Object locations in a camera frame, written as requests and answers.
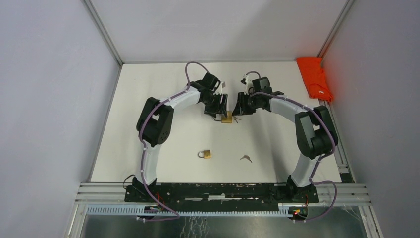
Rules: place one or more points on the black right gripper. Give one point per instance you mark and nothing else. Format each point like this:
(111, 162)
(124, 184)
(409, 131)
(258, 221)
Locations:
(241, 107)

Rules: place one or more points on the large brass padlock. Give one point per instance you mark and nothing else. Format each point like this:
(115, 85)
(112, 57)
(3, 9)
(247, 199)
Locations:
(224, 118)

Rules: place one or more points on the small keys on table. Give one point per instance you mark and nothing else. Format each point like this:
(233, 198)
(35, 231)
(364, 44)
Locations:
(246, 157)

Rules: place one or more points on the aluminium front frame rail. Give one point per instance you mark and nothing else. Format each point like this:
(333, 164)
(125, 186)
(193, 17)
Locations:
(343, 210)

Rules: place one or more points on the small brass padlock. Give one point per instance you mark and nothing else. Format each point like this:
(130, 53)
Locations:
(206, 154)

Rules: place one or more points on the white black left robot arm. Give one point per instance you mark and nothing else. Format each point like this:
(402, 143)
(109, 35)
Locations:
(155, 122)

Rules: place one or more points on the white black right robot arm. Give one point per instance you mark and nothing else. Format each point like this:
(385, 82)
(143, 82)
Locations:
(315, 134)

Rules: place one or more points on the aluminium corner frame post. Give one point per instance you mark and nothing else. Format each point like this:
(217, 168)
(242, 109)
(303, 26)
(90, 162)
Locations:
(336, 28)

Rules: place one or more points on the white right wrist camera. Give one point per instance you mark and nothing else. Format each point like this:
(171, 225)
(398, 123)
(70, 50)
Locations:
(247, 82)

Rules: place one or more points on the orange folded cloth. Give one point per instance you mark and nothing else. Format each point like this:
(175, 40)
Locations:
(314, 78)

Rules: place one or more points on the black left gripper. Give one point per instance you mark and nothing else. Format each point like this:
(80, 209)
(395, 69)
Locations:
(219, 108)

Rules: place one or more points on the left aluminium corner post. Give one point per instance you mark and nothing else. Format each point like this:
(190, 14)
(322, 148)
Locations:
(103, 31)

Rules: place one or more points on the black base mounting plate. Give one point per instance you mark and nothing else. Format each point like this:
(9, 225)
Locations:
(220, 197)

